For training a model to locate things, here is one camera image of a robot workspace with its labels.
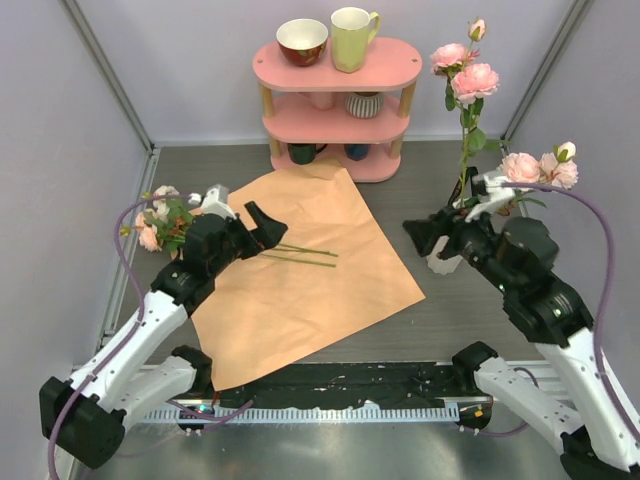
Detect pink mug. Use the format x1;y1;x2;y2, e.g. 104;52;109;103
299;92;336;111

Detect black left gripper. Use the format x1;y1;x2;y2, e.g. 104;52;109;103
209;202;285;276

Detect striped grey cup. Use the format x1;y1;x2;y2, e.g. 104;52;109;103
345;92;384;119

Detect white slotted cable duct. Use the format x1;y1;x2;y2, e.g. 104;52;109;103
139;401;459;427

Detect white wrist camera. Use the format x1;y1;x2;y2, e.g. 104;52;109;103
465;170;516;223
188;184;236;218

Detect pink artificial flower bouquet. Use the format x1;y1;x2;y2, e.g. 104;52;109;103
118;185;339;268

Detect dark blue cup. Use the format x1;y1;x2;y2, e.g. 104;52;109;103
344;144;371;161

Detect green orange wrapping paper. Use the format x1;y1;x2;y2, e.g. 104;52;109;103
192;159;425;390

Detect yellow ceramic mug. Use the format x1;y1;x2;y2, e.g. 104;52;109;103
331;7;380;73

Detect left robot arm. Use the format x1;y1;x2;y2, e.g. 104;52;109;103
39;200;288;478

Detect white ribbed vase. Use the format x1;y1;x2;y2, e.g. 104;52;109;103
426;235;463;275

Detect pink three-tier shelf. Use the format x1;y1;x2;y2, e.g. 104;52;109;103
253;37;423;183

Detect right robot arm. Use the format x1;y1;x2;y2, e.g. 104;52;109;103
403;207;639;479

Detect black printed ribbon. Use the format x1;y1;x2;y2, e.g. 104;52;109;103
447;170;472;208

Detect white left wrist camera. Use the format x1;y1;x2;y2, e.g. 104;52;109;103
188;184;236;218

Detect red white bowl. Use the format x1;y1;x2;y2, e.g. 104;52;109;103
276;18;329;67

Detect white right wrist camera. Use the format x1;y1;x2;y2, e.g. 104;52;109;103
465;170;516;223

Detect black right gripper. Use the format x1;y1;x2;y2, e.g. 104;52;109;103
402;197;517;292

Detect dark green mug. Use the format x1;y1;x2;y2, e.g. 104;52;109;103
287;143;327;165

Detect pink rose stem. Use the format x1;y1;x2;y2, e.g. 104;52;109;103
429;17;499;178
497;142;579;190

